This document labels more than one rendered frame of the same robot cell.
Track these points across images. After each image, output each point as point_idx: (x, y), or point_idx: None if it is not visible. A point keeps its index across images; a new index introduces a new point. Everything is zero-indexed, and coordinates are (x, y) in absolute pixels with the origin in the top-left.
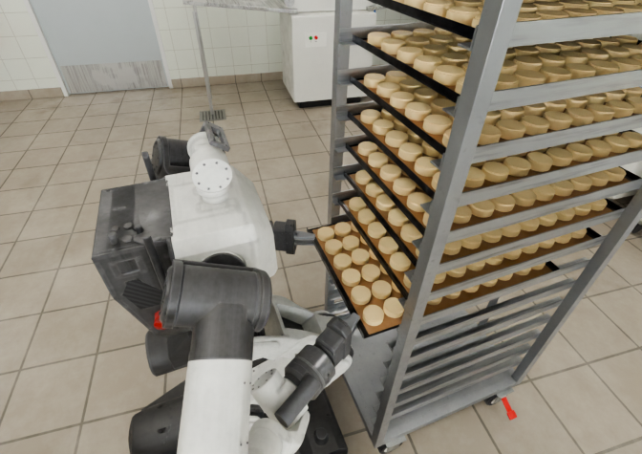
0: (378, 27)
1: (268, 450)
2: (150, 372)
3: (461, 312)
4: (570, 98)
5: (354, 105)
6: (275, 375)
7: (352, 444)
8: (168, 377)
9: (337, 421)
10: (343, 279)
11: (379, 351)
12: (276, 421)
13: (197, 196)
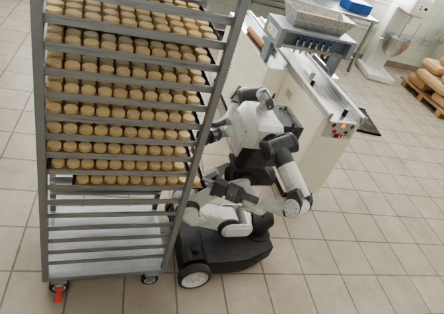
0: (195, 84)
1: (228, 110)
2: (278, 295)
3: (49, 255)
4: None
5: (196, 124)
6: (226, 127)
7: (160, 228)
8: (266, 289)
9: (164, 239)
10: (192, 154)
11: (132, 244)
12: (226, 117)
13: (267, 114)
